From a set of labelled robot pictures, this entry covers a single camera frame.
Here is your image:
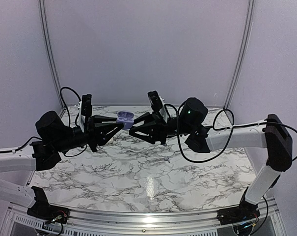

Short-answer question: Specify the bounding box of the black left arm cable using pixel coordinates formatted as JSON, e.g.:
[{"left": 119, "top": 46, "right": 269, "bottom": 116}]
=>
[{"left": 0, "top": 86, "right": 87, "bottom": 157}]

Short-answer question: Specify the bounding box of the aluminium front frame rail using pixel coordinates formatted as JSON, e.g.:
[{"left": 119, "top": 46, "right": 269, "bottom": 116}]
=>
[{"left": 5, "top": 201, "right": 279, "bottom": 236}]

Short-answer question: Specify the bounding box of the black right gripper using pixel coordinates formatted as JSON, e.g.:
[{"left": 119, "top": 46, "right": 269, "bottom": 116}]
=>
[{"left": 126, "top": 111, "right": 194, "bottom": 145}]

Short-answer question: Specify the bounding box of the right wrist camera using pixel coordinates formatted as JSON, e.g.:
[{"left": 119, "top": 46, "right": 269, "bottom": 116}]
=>
[{"left": 147, "top": 90, "right": 168, "bottom": 123}]

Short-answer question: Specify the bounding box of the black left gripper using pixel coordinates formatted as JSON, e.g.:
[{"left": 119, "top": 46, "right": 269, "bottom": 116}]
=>
[{"left": 53, "top": 115, "right": 124, "bottom": 153}]

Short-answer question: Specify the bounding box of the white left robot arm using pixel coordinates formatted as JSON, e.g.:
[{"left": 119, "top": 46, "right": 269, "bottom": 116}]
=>
[{"left": 0, "top": 111, "right": 124, "bottom": 219}]

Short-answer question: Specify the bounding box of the aluminium corner post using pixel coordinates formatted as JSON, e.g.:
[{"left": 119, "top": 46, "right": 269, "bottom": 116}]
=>
[
  {"left": 223, "top": 0, "right": 256, "bottom": 108},
  {"left": 37, "top": 0, "right": 65, "bottom": 110}
]

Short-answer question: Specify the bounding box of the right aluminium corner post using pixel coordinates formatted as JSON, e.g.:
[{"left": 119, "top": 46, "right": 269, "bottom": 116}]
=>
[{"left": 223, "top": 0, "right": 256, "bottom": 108}]

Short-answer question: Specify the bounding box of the left aluminium corner post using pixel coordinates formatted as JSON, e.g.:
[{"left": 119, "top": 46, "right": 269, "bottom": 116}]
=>
[{"left": 37, "top": 0, "right": 65, "bottom": 110}]

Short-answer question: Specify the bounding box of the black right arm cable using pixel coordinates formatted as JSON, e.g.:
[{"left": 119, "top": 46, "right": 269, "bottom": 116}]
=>
[{"left": 162, "top": 103, "right": 297, "bottom": 163}]

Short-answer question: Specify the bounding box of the lavender round charging case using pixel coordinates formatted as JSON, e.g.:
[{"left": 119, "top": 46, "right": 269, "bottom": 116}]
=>
[{"left": 116, "top": 111, "right": 134, "bottom": 130}]

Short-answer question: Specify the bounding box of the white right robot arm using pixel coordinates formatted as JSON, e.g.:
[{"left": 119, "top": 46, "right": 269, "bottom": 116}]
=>
[{"left": 129, "top": 95, "right": 293, "bottom": 220}]

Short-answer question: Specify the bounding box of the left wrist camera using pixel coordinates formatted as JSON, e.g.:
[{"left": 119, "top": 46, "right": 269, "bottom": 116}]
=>
[{"left": 77, "top": 94, "right": 92, "bottom": 132}]

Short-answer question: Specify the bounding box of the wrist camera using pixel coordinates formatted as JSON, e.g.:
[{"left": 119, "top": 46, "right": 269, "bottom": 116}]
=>
[
  {"left": 147, "top": 90, "right": 168, "bottom": 123},
  {"left": 77, "top": 94, "right": 92, "bottom": 132}
]

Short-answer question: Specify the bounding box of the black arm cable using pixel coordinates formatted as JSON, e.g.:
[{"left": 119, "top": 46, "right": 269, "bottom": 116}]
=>
[
  {"left": 162, "top": 103, "right": 297, "bottom": 163},
  {"left": 0, "top": 86, "right": 87, "bottom": 157}
]

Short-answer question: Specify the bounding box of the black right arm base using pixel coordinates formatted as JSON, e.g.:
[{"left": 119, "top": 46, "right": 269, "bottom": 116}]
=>
[{"left": 216, "top": 191, "right": 260, "bottom": 225}]

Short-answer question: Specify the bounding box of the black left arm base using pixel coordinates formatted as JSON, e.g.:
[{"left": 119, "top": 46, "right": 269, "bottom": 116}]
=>
[{"left": 27, "top": 186, "right": 70, "bottom": 224}]

